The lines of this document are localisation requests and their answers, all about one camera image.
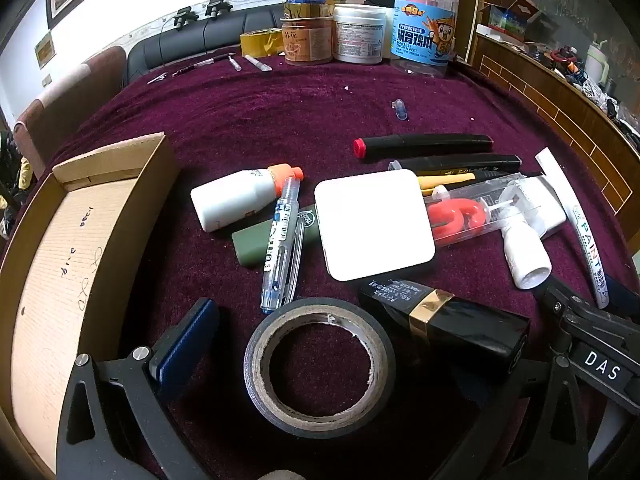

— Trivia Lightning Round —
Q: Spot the white bottle with orange cap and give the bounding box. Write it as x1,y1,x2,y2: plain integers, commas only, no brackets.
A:
190,162,295,233

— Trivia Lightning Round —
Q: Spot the white thermos bottle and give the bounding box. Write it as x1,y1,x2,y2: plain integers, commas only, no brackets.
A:
584,42,611,83

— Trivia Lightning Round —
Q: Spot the white spray bottle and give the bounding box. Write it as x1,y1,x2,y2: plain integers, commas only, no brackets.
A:
487,200,553,291

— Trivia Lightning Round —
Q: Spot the wooden brick-pattern counter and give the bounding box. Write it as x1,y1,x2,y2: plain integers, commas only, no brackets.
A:
470,35,640,221

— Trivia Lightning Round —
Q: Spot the black leather sofa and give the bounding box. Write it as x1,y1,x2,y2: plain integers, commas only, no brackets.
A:
126,2,286,86

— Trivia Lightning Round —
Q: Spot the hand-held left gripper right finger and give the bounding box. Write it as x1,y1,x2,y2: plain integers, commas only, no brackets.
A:
435,355,592,480

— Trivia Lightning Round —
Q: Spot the olive green lighter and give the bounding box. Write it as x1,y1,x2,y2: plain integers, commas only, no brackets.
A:
231,205,321,270

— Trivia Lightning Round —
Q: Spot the black tape roll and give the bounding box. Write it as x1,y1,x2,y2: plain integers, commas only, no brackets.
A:
243,297,397,440

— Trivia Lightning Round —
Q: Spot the clear jar with blue label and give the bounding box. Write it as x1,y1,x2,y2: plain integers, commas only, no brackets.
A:
390,0,460,78

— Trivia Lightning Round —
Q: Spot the clear blue pen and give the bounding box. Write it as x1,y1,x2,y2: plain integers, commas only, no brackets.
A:
260,166,305,315

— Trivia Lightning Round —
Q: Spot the small yellow wall plaque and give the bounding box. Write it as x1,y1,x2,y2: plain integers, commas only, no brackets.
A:
34,32,55,67

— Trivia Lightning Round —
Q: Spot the white square charger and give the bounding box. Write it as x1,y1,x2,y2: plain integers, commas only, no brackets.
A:
314,170,436,282

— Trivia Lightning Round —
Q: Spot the clear case with red part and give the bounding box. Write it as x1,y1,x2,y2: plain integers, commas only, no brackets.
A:
424,172,546,250

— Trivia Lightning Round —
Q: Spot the yellow tape roll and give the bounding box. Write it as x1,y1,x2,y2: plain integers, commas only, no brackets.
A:
239,27,287,58

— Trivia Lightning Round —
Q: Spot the white paint marker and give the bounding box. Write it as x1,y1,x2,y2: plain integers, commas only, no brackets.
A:
535,149,612,310

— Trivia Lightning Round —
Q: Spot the white plastic jar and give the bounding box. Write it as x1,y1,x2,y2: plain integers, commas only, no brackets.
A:
332,4,386,65

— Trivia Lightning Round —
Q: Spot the black and yellow clothing pile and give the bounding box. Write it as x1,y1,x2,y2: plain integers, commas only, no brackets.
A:
0,130,32,211

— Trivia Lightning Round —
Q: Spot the black and yellow pen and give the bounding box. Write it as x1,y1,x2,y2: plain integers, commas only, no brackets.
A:
416,170,521,196

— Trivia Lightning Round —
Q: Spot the black bottle with gold band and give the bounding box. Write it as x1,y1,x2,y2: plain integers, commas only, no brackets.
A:
357,277,532,376

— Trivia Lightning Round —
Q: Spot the maroon velvet tablecloth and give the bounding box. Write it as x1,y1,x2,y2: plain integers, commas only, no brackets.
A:
15,55,640,480

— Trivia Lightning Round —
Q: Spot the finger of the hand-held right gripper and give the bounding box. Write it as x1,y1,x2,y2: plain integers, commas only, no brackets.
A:
610,277,640,314
537,280,640,356

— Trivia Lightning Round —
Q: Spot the open printed carton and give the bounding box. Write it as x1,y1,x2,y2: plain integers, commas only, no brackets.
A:
477,0,546,41

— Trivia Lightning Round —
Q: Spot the brown upholstered chair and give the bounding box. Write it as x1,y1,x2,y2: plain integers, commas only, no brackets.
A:
14,46,128,181

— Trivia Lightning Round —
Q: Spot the white power adapter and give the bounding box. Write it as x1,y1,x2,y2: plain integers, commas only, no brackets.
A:
520,175,568,233

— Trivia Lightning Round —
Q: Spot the shallow cardboard box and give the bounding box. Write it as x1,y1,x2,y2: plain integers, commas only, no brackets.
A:
0,132,182,478

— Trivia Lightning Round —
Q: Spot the pile of cables and tools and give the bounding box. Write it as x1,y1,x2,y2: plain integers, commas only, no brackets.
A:
540,45,640,136

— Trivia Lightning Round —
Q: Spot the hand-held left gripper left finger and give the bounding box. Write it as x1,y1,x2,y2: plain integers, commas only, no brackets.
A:
56,297,221,480

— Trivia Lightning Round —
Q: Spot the brown label jar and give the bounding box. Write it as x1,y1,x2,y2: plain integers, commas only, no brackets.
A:
280,2,335,66

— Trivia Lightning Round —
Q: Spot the wooden door frame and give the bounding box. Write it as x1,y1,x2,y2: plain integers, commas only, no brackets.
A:
452,0,488,63

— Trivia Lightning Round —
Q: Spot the black marker with red cap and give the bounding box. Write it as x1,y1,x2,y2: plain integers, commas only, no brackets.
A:
352,133,495,161

